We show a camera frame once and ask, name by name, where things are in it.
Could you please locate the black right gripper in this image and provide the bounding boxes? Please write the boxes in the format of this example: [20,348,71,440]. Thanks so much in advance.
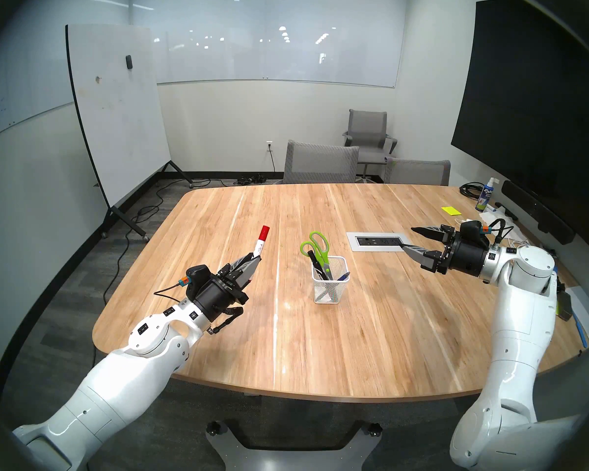
[402,226,494,279]

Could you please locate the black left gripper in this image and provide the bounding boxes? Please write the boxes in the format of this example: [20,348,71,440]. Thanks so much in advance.
[195,254,264,334]

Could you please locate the red capped whiteboard marker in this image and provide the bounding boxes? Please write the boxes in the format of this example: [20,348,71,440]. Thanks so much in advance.
[252,225,270,260]

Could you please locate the black permanent marker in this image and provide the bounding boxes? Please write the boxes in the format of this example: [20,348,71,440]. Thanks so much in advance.
[307,250,332,282]

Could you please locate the green handled scissors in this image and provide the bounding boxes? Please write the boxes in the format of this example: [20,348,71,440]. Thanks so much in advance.
[300,231,334,275]

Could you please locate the white mesh pen holder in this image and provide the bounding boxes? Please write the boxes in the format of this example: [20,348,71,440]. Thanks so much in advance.
[312,256,350,304]

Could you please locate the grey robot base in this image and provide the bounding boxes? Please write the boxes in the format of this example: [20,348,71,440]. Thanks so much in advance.
[205,419,383,471]

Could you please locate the grey mesh office chair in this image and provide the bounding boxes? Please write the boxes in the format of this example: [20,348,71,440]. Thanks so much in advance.
[283,140,360,184]
[384,157,451,186]

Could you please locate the whiteboard cleaner spray bottle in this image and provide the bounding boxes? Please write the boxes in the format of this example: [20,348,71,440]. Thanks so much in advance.
[475,177,499,212]

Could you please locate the silver table power outlet panel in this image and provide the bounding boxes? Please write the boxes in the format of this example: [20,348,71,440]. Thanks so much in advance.
[347,232,413,253]

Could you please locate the black video sound bar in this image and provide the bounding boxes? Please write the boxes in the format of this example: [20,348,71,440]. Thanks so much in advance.
[501,180,576,245]

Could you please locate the grey office chair with armrests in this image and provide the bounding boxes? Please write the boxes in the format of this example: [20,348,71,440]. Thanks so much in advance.
[343,109,398,182]

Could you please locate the white paper sheet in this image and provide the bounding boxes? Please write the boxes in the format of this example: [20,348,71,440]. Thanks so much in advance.
[564,286,589,345]

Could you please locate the blue stick tool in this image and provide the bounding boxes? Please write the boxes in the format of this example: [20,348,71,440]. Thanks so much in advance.
[572,313,589,349]

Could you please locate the rolling white whiteboard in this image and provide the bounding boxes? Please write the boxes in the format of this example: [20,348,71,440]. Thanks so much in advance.
[65,24,194,242]

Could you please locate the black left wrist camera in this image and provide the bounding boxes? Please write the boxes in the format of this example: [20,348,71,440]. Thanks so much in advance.
[184,265,212,299]

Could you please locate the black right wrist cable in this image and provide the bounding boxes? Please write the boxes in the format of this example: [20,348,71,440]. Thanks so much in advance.
[488,218,517,245]

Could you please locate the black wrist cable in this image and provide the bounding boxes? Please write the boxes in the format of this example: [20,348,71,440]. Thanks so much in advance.
[153,278,190,304]
[488,218,517,245]

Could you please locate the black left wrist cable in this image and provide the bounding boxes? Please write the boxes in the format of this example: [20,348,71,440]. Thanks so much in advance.
[153,278,190,304]

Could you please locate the long black floor cable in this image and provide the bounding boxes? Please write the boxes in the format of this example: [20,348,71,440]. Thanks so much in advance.
[101,178,212,306]

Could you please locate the large black wall screen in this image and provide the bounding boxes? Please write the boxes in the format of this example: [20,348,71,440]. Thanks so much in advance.
[451,0,589,252]

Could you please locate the wide glass wall whiteboard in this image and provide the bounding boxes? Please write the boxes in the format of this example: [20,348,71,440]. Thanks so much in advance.
[130,0,408,89]

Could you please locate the wall whiteboard with blue writing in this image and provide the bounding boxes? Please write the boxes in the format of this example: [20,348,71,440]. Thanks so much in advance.
[0,0,131,146]

